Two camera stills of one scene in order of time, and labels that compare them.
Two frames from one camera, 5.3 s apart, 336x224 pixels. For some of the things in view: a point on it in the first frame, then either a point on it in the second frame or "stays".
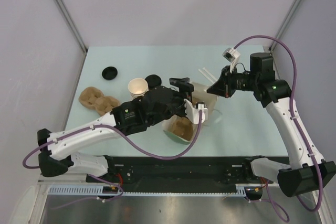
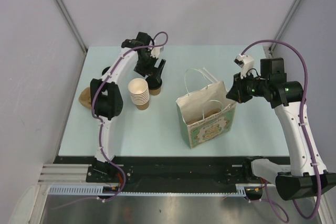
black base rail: (179, 171) stays
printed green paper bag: (200, 94) -> (208, 114)
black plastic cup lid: (153, 81) stays
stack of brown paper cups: (137, 87) stays
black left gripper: (183, 86) -> (148, 71)
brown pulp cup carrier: (180, 126) -> (211, 113)
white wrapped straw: (205, 76) stays
